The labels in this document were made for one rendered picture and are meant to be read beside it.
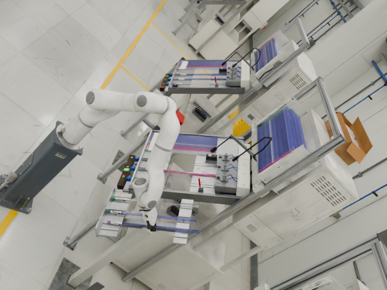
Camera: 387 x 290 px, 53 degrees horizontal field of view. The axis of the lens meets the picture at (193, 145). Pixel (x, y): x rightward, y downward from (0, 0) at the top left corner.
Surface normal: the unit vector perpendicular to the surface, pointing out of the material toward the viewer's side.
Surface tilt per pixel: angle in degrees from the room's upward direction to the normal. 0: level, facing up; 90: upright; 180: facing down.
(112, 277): 0
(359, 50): 90
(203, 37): 90
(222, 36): 90
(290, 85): 90
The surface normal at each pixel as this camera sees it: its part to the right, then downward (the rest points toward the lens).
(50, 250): 0.69, -0.55
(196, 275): -0.11, 0.55
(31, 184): 0.13, 0.73
